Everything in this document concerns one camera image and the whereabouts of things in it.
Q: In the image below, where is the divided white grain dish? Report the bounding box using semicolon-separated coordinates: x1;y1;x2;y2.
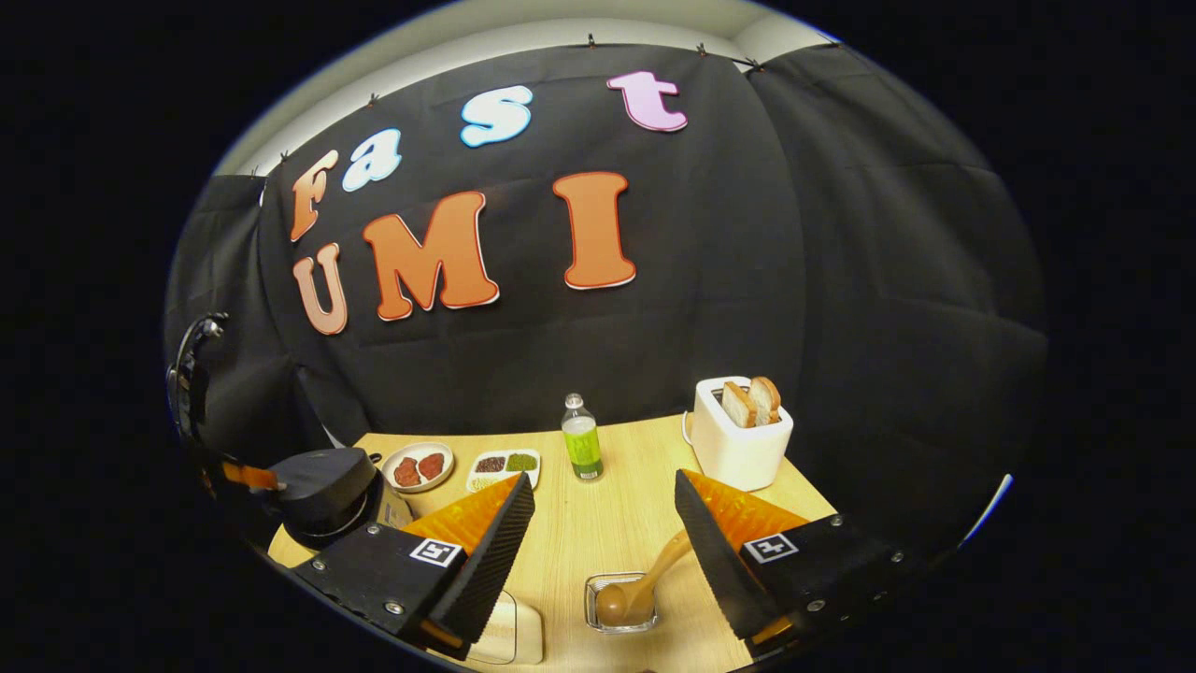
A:
465;449;541;494

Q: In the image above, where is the black backdrop cloth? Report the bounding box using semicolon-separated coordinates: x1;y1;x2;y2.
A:
164;42;1047;562

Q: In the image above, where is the round white plate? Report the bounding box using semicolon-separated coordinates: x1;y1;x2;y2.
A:
381;441;455;494

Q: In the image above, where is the wooden spoon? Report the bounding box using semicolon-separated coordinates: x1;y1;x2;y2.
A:
595;530;694;627

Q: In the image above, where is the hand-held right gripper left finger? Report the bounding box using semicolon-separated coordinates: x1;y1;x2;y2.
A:
292;472;536;662

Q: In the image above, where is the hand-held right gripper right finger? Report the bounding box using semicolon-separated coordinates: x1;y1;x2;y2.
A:
675;469;907;655

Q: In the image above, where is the black rice cooker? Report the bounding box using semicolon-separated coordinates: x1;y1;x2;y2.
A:
271;448;414;550

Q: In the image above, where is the white toaster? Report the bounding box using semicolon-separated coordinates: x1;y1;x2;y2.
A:
689;376;794;493

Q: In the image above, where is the green drink bottle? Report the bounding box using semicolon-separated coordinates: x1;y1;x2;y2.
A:
562;394;604;481

